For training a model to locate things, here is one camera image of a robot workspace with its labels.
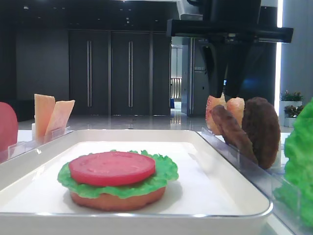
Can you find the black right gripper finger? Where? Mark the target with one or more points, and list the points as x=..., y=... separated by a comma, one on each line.
x=237, y=64

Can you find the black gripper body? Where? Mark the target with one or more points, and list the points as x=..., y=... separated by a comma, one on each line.
x=227, y=32

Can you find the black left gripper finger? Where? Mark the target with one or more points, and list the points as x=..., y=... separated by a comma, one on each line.
x=216, y=59

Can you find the brown meat patty front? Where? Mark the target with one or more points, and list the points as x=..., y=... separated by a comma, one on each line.
x=232, y=133

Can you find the brown meat patty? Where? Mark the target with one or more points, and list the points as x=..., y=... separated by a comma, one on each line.
x=261, y=123
x=232, y=133

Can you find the bread slice far right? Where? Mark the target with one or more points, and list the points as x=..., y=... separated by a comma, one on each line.
x=212, y=102

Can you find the bread slice near right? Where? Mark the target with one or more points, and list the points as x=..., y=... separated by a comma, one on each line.
x=236, y=107

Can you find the brown meat patty rear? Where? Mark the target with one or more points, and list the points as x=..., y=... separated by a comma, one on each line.
x=261, y=123

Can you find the green lettuce on tray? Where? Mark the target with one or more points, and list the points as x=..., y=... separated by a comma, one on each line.
x=166, y=170

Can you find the green lettuce leaf right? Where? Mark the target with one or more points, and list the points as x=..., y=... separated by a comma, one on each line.
x=297, y=191

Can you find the red tomato slice on tray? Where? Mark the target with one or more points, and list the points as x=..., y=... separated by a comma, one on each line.
x=111, y=169

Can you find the orange cheese slice right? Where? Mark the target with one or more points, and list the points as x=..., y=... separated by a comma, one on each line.
x=60, y=116

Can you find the orange cheese slice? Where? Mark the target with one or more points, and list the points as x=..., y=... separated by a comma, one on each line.
x=44, y=106
x=60, y=116

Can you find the orange cheese slice left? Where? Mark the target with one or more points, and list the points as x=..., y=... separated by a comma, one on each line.
x=44, y=106

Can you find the bottom bread slice on tray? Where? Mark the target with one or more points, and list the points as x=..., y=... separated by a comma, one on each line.
x=108, y=202

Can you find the red tomato slice in holder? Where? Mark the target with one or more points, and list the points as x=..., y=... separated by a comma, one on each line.
x=8, y=126

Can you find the potted flowers planter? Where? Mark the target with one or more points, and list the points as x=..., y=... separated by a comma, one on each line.
x=290, y=106

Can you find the dark double doors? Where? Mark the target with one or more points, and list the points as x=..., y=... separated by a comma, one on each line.
x=119, y=73

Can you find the clear long divider right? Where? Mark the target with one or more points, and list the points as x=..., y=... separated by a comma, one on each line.
x=283, y=220

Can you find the clear long divider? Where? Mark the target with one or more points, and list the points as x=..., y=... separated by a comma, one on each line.
x=24, y=146
x=283, y=220

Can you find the white rectangular tray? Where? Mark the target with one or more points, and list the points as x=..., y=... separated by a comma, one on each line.
x=210, y=197

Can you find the clear long divider left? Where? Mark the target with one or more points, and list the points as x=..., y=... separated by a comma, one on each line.
x=24, y=146

